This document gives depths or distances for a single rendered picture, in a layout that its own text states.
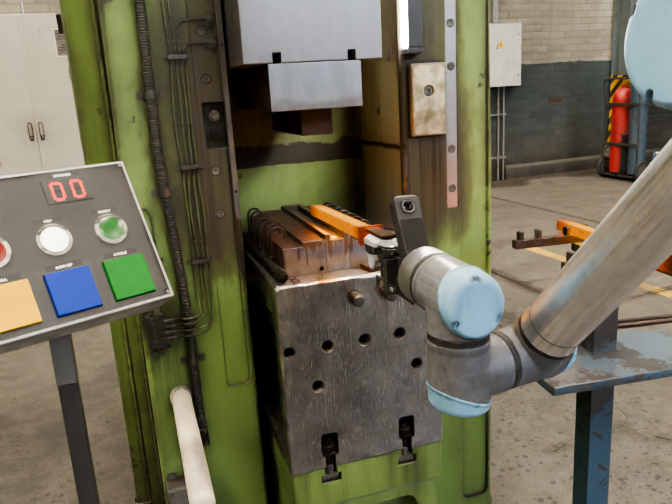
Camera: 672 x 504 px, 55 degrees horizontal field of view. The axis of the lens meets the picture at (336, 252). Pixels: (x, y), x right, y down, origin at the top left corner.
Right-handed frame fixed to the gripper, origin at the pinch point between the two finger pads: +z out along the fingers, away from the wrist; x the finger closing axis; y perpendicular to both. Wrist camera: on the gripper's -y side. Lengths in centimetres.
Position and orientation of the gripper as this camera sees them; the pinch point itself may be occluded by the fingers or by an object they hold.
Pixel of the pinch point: (374, 234)
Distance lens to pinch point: 118.7
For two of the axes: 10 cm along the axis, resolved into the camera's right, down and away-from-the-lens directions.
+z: -3.2, -2.3, 9.2
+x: 9.5, -1.3, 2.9
